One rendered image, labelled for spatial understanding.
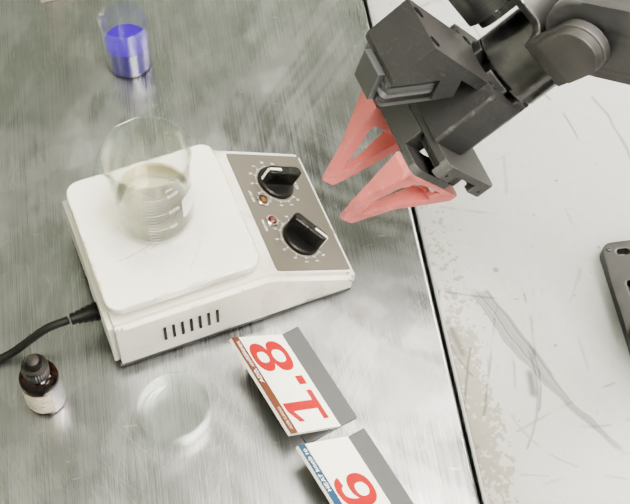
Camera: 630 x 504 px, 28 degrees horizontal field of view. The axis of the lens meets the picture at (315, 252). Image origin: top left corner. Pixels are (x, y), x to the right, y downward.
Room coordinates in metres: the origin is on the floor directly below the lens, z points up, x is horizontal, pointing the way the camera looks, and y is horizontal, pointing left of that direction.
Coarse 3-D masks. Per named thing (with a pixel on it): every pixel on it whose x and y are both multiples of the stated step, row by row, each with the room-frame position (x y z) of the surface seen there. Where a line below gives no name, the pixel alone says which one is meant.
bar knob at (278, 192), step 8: (264, 168) 0.57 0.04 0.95; (272, 168) 0.56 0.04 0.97; (280, 168) 0.57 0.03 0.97; (288, 168) 0.57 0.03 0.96; (296, 168) 0.57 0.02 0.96; (264, 176) 0.56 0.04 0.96; (272, 176) 0.56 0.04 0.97; (280, 176) 0.56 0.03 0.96; (288, 176) 0.56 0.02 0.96; (296, 176) 0.57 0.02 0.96; (264, 184) 0.56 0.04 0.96; (272, 184) 0.56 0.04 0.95; (280, 184) 0.56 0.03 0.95; (288, 184) 0.56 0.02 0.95; (272, 192) 0.55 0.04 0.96; (280, 192) 0.55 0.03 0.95; (288, 192) 0.56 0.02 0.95
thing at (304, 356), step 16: (256, 336) 0.44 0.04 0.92; (272, 336) 0.44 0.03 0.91; (288, 336) 0.45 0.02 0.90; (240, 352) 0.41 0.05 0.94; (304, 352) 0.44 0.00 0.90; (304, 368) 0.42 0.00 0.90; (320, 368) 0.42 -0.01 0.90; (256, 384) 0.39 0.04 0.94; (320, 384) 0.41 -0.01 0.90; (320, 400) 0.39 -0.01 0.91; (336, 400) 0.40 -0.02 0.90; (336, 416) 0.38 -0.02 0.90; (352, 416) 0.38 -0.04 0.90; (288, 432) 0.35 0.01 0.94; (304, 432) 0.36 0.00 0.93; (320, 432) 0.37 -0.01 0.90
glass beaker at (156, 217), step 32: (128, 128) 0.53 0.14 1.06; (160, 128) 0.53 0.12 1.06; (96, 160) 0.49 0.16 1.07; (128, 160) 0.52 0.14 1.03; (160, 160) 0.53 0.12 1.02; (128, 192) 0.48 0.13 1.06; (160, 192) 0.48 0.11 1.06; (192, 192) 0.50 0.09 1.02; (128, 224) 0.48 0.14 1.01; (160, 224) 0.48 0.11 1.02; (192, 224) 0.50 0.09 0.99
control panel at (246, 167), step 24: (240, 168) 0.57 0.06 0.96; (264, 192) 0.55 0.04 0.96; (312, 192) 0.57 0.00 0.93; (264, 216) 0.52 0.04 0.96; (288, 216) 0.53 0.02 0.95; (312, 216) 0.54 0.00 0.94; (264, 240) 0.50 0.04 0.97; (336, 240) 0.52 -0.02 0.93; (288, 264) 0.48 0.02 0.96; (312, 264) 0.49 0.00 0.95; (336, 264) 0.50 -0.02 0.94
